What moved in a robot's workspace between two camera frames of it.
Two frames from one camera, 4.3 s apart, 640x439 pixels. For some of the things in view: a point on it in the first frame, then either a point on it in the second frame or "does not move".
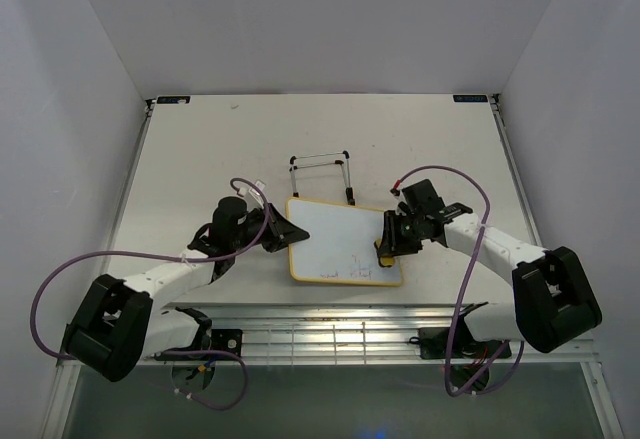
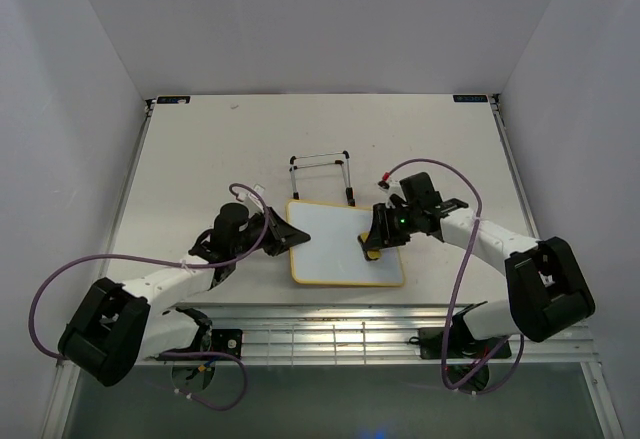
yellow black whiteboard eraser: (384, 261) → (369, 254)
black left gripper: (282, 232) does not move
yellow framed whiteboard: (341, 247) does not move
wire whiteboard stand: (349, 190) does not move
